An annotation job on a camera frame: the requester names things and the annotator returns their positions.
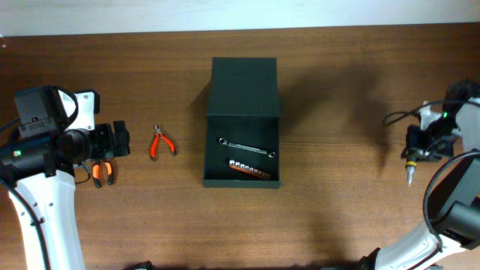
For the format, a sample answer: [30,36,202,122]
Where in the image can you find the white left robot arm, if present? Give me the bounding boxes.
[1,85,131,269]

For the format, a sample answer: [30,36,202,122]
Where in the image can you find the red diagonal cutting pliers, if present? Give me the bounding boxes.
[149,124,178,162]

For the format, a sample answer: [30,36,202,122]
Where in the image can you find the black open box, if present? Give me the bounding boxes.
[202,57,281,189]

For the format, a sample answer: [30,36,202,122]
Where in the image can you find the orange socket rail set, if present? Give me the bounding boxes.
[228,160,272,180]

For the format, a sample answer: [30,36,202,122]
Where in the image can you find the silver ratchet wrench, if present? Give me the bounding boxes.
[218,137,277,158]

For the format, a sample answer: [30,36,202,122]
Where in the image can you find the orange black needle-nose pliers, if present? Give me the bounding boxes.
[91,159,115,188]

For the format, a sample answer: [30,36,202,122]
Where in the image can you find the yellow black stubby screwdriver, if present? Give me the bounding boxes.
[405,159,417,188]

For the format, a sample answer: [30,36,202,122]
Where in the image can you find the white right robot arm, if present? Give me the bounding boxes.
[352,79,479,270]

